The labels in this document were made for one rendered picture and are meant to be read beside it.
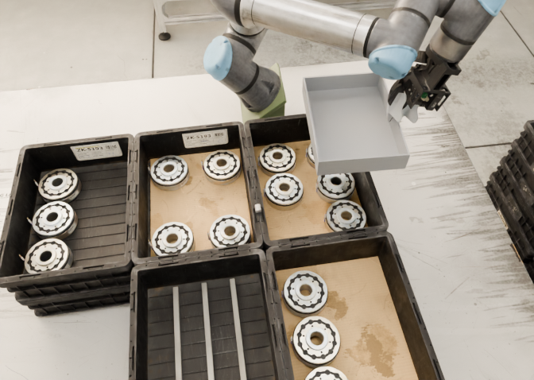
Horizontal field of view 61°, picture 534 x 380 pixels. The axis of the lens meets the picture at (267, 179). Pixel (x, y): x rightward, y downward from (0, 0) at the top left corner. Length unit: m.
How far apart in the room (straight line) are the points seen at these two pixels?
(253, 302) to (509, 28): 2.89
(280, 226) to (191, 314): 0.31
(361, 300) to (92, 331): 0.68
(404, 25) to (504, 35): 2.66
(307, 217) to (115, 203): 0.52
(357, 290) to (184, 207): 0.50
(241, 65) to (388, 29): 0.63
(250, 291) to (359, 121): 0.49
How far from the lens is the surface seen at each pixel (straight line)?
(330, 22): 0.89
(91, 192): 1.33
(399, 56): 0.84
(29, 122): 1.78
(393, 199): 1.43
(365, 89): 1.21
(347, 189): 1.22
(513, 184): 2.08
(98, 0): 3.66
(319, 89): 1.19
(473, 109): 2.86
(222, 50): 1.37
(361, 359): 1.07
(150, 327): 1.10
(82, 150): 1.33
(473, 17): 0.93
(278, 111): 1.46
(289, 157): 1.27
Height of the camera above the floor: 1.85
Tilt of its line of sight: 54 degrees down
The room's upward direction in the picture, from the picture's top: straight up
